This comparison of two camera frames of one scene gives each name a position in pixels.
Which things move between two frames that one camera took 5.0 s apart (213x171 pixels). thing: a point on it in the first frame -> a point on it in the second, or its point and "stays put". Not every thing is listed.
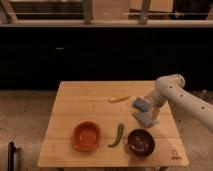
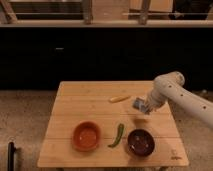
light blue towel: (148, 118) -> (143, 108)
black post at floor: (11, 156) stays put
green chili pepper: (119, 134) stays put
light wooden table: (93, 125) stays put
